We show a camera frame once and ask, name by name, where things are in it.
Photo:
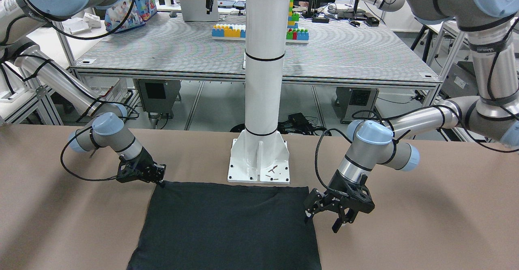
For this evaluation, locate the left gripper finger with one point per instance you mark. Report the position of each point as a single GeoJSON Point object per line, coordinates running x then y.
{"type": "Point", "coordinates": [345, 217]}
{"type": "Point", "coordinates": [309, 215]}

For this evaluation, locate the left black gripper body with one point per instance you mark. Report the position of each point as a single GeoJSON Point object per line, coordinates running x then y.
{"type": "Point", "coordinates": [316, 202]}

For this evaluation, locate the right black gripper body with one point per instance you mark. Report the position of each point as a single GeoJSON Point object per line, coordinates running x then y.
{"type": "Point", "coordinates": [146, 159]}

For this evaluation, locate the black printed t-shirt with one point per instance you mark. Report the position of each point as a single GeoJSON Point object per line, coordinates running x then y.
{"type": "Point", "coordinates": [208, 226]}

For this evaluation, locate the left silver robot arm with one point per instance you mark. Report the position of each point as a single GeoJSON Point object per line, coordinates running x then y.
{"type": "Point", "coordinates": [493, 113]}

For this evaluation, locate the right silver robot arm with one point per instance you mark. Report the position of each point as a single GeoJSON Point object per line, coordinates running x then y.
{"type": "Point", "coordinates": [106, 128]}

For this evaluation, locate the striped metal workbench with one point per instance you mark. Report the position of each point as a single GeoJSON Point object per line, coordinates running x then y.
{"type": "Point", "coordinates": [337, 54]}

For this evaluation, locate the colourful toy block set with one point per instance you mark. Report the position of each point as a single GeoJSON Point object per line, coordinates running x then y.
{"type": "Point", "coordinates": [266, 20]}

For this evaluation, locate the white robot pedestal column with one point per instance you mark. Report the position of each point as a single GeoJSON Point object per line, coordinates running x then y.
{"type": "Point", "coordinates": [260, 154]}

